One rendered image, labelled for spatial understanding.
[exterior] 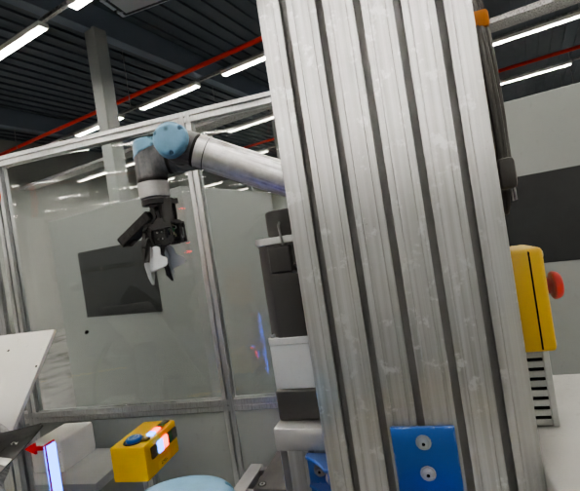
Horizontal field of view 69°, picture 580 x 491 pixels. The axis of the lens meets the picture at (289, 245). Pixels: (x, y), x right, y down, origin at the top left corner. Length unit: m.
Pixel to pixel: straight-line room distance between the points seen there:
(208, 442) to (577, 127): 2.60
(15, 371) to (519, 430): 1.39
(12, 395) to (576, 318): 2.85
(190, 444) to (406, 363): 1.32
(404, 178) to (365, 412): 0.29
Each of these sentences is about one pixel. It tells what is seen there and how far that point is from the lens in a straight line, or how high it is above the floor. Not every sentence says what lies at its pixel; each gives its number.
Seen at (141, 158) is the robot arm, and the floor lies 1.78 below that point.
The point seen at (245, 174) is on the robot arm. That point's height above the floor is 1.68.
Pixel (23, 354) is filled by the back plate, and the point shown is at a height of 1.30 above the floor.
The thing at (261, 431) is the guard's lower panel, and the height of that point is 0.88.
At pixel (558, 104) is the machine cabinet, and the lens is 3.10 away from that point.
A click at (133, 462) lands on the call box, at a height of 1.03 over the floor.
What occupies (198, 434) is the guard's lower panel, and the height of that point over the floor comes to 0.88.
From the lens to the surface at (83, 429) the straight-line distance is 1.87.
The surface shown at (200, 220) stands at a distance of 1.58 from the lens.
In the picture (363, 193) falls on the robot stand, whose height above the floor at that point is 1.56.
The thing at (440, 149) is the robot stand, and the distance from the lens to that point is 0.53.
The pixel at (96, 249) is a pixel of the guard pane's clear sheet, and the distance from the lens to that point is 1.81.
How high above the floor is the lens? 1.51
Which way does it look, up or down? level
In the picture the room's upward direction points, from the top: 9 degrees counter-clockwise
